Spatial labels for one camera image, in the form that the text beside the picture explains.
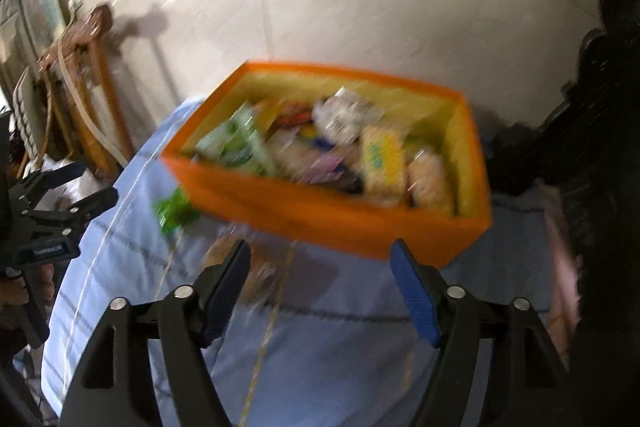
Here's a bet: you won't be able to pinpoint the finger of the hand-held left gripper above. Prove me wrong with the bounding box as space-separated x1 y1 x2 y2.
12 161 86 208
20 186 120 233

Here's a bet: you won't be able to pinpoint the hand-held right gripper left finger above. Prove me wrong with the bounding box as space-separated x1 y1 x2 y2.
60 238 252 427

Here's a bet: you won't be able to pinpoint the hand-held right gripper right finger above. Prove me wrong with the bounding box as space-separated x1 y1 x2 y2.
390 238 571 427

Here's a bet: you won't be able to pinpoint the orange cardboard box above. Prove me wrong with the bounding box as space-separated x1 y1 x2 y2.
159 59 493 269

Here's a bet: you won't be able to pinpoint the pile of snack packets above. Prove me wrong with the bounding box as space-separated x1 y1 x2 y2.
152 87 458 303

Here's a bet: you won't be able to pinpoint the person's left hand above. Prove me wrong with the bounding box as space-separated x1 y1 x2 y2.
0 263 57 308

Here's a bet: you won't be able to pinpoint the white plastic bag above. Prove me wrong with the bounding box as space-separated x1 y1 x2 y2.
40 157 116 218

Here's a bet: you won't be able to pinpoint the white slatted object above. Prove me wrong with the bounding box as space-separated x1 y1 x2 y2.
12 69 38 152

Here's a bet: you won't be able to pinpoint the blue checked tablecloth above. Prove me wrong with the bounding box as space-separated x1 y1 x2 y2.
42 97 556 427

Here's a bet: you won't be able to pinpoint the carved wooden chair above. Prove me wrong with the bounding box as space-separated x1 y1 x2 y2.
37 4 136 168

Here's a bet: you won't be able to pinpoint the pink cloth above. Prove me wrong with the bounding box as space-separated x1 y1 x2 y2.
542 184 583 368

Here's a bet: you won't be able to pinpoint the dark carved wooden furniture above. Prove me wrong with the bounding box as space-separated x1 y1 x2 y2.
487 0 640 427

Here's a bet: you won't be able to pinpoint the white power cable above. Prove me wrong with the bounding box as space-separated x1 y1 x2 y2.
55 37 128 168

